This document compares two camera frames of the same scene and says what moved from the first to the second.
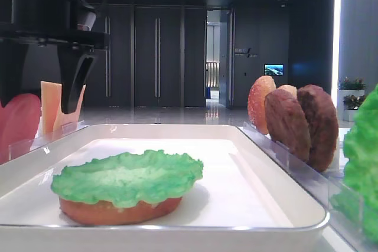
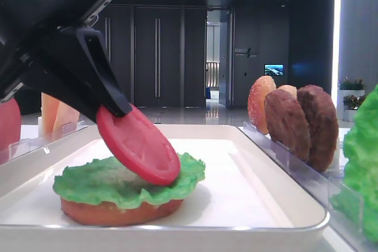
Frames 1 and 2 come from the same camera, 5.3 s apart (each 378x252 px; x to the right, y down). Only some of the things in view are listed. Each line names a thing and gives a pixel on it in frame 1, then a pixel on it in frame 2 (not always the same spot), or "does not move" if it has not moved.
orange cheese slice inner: (65, 123) does not move
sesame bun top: (258, 91) does not move
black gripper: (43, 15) to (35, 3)
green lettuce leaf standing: (356, 194) does not move
